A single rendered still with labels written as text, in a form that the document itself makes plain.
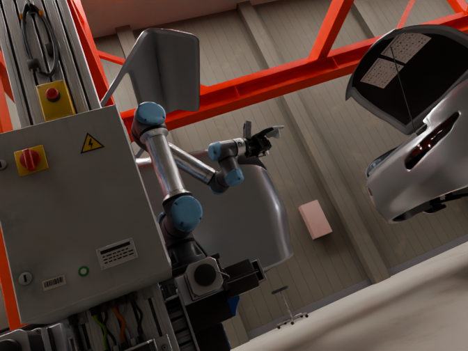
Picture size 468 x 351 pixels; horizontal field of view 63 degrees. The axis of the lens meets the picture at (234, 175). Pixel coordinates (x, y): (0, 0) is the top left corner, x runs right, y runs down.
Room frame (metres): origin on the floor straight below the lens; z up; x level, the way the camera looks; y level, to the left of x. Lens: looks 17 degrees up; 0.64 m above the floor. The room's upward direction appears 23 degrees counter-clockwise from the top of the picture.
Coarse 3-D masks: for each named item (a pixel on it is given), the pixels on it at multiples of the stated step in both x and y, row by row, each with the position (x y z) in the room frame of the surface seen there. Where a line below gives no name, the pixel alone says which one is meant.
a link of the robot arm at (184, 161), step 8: (144, 144) 1.44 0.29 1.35; (176, 152) 1.50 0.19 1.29; (184, 152) 1.52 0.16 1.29; (176, 160) 1.51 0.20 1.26; (184, 160) 1.51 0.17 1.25; (192, 160) 1.53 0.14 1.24; (184, 168) 1.53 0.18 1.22; (192, 168) 1.53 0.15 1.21; (200, 168) 1.54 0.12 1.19; (208, 168) 1.56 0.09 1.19; (200, 176) 1.55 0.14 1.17; (208, 176) 1.55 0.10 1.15; (216, 176) 1.56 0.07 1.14; (208, 184) 1.58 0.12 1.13; (216, 184) 1.57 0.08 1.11; (216, 192) 1.62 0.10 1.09
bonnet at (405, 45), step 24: (432, 24) 3.16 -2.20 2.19; (384, 48) 3.56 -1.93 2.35; (408, 48) 3.51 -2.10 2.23; (432, 48) 3.44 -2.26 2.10; (456, 48) 3.34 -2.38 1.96; (360, 72) 3.98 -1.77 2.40; (384, 72) 3.93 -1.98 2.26; (408, 72) 3.85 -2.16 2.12; (432, 72) 3.72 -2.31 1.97; (456, 72) 3.59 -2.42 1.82; (360, 96) 4.41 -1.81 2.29; (384, 96) 4.33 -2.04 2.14; (408, 96) 4.18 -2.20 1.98; (432, 96) 4.01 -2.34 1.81; (384, 120) 4.72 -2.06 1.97; (408, 120) 4.53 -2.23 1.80
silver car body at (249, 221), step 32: (160, 32) 2.75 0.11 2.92; (128, 64) 2.62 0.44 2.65; (160, 64) 3.22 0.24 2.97; (192, 64) 3.24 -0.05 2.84; (160, 96) 3.70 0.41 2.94; (192, 96) 3.81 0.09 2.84; (256, 160) 2.74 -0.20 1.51; (160, 192) 2.40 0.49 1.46; (192, 192) 2.45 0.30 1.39; (224, 192) 2.49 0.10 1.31; (256, 192) 2.54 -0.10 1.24; (224, 224) 2.47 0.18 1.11; (256, 224) 2.51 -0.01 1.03; (288, 224) 2.71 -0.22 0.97; (224, 256) 2.46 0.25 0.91; (256, 256) 2.49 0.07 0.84; (288, 256) 2.57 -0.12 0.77
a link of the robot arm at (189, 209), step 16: (144, 112) 1.30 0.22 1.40; (160, 112) 1.32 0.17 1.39; (144, 128) 1.31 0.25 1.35; (160, 128) 1.32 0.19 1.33; (160, 144) 1.33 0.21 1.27; (160, 160) 1.32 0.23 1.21; (160, 176) 1.33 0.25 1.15; (176, 176) 1.34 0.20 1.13; (176, 192) 1.32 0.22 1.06; (176, 208) 1.29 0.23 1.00; (192, 208) 1.32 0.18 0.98; (176, 224) 1.31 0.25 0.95; (192, 224) 1.32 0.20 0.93
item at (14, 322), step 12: (0, 84) 1.87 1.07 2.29; (0, 96) 1.83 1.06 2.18; (0, 108) 1.79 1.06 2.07; (0, 120) 1.76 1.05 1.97; (0, 132) 1.75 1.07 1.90; (0, 228) 1.73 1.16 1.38; (0, 240) 1.73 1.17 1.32; (0, 252) 1.73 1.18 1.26; (0, 264) 1.73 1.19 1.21; (0, 276) 1.73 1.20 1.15; (12, 288) 1.73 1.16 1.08; (12, 300) 1.73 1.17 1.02; (12, 312) 1.73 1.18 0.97; (12, 324) 1.73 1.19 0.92
